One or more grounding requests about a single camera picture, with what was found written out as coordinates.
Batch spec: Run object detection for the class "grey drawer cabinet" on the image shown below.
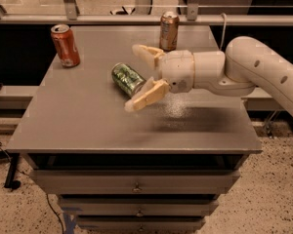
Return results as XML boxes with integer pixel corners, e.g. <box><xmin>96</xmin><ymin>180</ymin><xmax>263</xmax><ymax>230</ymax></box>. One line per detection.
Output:
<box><xmin>8</xmin><ymin>26</ymin><xmax>261</xmax><ymax>221</ymax></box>

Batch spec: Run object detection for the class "orange soda can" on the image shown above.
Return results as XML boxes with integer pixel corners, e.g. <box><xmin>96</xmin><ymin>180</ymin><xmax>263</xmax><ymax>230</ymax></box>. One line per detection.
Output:
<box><xmin>51</xmin><ymin>24</ymin><xmax>80</xmax><ymax>67</ymax></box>

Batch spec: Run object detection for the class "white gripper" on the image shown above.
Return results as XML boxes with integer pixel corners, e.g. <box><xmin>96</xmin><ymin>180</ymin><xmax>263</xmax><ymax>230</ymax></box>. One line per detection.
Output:
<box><xmin>124</xmin><ymin>44</ymin><xmax>194</xmax><ymax>112</ymax></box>

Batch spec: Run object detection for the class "black floor cable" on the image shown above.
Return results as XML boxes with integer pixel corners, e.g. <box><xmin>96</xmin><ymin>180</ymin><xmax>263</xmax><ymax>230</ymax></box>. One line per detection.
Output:
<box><xmin>0</xmin><ymin>139</ymin><xmax>65</xmax><ymax>234</ymax></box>

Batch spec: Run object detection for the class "metal railing frame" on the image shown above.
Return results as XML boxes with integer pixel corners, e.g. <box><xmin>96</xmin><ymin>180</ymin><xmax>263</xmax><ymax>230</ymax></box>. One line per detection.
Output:
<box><xmin>0</xmin><ymin>0</ymin><xmax>293</xmax><ymax>26</ymax></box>

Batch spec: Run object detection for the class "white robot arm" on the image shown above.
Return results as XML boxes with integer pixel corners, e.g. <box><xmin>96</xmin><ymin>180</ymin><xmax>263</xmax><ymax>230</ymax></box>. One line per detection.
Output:
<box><xmin>125</xmin><ymin>36</ymin><xmax>293</xmax><ymax>117</ymax></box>

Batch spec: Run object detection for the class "top cabinet drawer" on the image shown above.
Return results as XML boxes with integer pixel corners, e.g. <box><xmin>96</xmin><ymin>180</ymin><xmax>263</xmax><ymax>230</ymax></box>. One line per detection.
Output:
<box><xmin>30</xmin><ymin>170</ymin><xmax>240</xmax><ymax>195</ymax></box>

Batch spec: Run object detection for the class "gold brown soda can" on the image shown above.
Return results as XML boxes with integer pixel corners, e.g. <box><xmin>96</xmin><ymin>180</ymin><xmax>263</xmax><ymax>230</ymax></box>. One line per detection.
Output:
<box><xmin>159</xmin><ymin>12</ymin><xmax>180</xmax><ymax>51</ymax></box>

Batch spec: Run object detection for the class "bottom cabinet drawer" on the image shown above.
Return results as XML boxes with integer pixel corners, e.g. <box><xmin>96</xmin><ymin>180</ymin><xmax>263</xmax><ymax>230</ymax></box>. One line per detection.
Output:
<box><xmin>76</xmin><ymin>217</ymin><xmax>205</xmax><ymax>232</ymax></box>

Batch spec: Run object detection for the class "middle cabinet drawer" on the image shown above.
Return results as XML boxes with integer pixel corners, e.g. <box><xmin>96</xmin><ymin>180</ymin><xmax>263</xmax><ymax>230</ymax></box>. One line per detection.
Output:
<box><xmin>59</xmin><ymin>198</ymin><xmax>218</xmax><ymax>216</ymax></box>

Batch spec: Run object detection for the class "black stand leg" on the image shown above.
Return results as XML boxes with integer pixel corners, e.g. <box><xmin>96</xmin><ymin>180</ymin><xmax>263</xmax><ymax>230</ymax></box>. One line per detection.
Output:
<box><xmin>4</xmin><ymin>153</ymin><xmax>21</xmax><ymax>190</ymax></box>

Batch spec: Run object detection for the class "cabinet drawer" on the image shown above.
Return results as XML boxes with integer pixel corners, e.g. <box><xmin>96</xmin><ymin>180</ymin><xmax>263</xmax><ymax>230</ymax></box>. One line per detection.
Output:
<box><xmin>59</xmin><ymin>198</ymin><xmax>218</xmax><ymax>216</ymax></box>
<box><xmin>76</xmin><ymin>217</ymin><xmax>205</xmax><ymax>232</ymax></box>
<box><xmin>30</xmin><ymin>170</ymin><xmax>240</xmax><ymax>195</ymax></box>

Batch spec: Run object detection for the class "white cable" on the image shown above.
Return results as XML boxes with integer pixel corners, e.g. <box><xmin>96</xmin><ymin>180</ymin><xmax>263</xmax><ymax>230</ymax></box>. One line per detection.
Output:
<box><xmin>219</xmin><ymin>13</ymin><xmax>229</xmax><ymax>52</ymax></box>

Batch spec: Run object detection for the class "green soda can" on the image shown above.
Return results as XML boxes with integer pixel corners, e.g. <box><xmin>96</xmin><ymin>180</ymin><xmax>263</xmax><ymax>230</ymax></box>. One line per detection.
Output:
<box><xmin>111</xmin><ymin>62</ymin><xmax>146</xmax><ymax>98</ymax></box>

